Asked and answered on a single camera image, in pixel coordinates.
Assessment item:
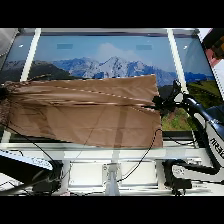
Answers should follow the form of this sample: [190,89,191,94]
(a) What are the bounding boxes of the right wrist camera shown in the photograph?
[170,79,184,102]

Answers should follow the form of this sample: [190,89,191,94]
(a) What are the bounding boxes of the silver frame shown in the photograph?
[0,141,224,197]

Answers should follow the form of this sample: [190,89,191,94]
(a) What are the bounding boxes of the black cable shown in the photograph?
[0,121,56,165]
[115,128,163,184]

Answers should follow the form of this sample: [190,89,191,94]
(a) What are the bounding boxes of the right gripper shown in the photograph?
[152,94,177,113]

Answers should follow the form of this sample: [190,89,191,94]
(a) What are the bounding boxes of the tan pants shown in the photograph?
[0,73,165,150]

